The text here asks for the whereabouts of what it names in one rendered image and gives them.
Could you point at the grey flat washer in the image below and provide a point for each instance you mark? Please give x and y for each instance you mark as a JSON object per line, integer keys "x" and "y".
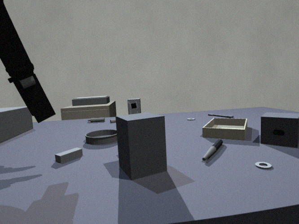
{"x": 263, "y": 167}

